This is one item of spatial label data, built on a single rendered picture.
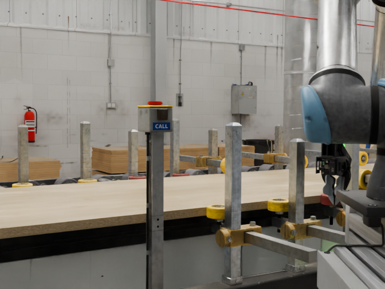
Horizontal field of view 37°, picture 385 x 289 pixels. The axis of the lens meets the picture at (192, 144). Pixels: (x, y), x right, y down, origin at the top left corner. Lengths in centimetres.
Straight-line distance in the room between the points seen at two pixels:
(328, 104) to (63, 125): 791
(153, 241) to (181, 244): 32
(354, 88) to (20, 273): 100
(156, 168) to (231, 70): 877
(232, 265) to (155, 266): 26
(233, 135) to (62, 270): 62
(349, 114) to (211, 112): 891
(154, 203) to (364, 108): 64
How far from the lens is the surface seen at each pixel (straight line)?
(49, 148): 886
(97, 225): 165
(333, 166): 173
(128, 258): 176
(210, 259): 192
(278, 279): 179
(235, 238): 167
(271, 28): 1087
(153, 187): 151
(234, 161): 164
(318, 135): 114
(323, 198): 210
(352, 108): 112
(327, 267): 103
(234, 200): 166
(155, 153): 150
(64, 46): 896
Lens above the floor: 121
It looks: 3 degrees down
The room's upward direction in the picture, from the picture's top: straight up
